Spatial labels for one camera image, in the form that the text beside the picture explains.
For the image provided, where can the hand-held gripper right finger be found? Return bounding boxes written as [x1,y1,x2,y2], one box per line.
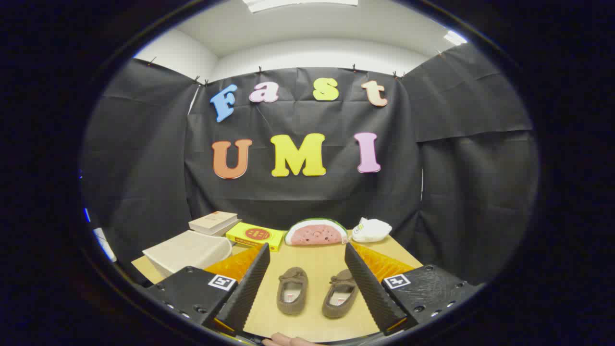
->
[344,242,482,335]

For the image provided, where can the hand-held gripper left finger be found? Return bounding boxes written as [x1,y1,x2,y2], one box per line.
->
[144,243,271,334]

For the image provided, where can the brown fuzzy shoe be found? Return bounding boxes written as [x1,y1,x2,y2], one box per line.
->
[322,269,359,319]
[277,267,308,316]

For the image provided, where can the cream fabric storage box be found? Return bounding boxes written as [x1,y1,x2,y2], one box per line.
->
[143,230,234,278]

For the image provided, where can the yellow book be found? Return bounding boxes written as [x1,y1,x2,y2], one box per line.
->
[225,222,286,252]

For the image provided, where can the white plush toy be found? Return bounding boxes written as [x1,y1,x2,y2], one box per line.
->
[351,217,393,243]

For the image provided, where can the beige book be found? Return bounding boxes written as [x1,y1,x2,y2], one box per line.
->
[188,211,239,236]

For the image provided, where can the watermelon slice plush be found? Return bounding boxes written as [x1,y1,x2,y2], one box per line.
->
[284,218,349,246]

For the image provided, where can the black backdrop cloth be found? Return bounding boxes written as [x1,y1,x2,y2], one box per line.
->
[82,43,541,289]

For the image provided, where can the white device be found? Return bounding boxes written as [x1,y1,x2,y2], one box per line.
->
[93,227,117,263]

